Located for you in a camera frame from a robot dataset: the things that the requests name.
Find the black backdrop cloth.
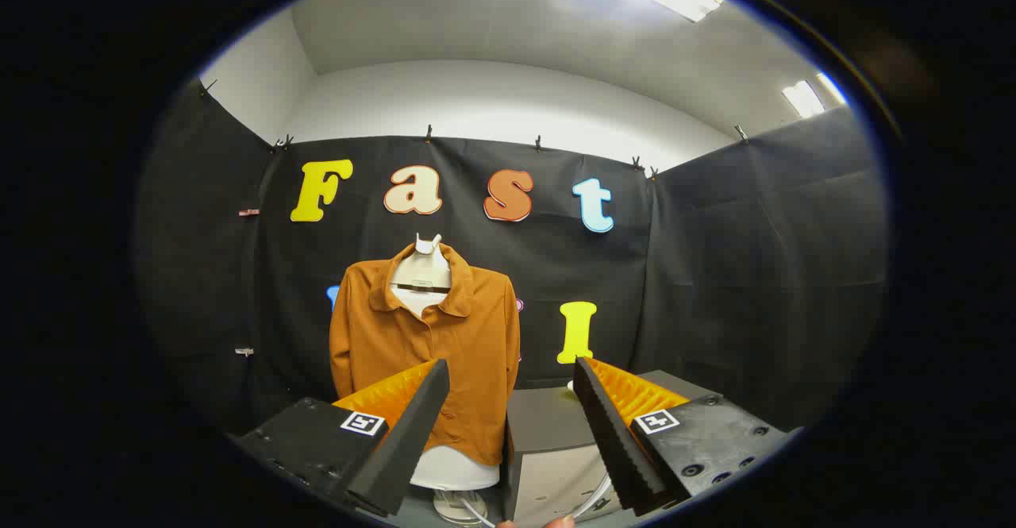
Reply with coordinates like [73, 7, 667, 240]
[135, 75, 890, 435]

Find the orange button-up shirt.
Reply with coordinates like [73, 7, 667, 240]
[329, 242, 522, 467]

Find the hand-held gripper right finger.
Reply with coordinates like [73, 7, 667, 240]
[571, 356, 802, 517]

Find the row of black backdrop clips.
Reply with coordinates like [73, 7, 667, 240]
[198, 79, 751, 179]

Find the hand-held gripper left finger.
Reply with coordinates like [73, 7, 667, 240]
[238, 357, 451, 518]

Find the white mannequin torso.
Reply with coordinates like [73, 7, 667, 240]
[389, 233, 502, 526]

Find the small ceiling light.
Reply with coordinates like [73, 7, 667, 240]
[782, 72, 848, 120]

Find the grey cabinet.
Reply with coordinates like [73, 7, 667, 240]
[500, 369, 715, 528]

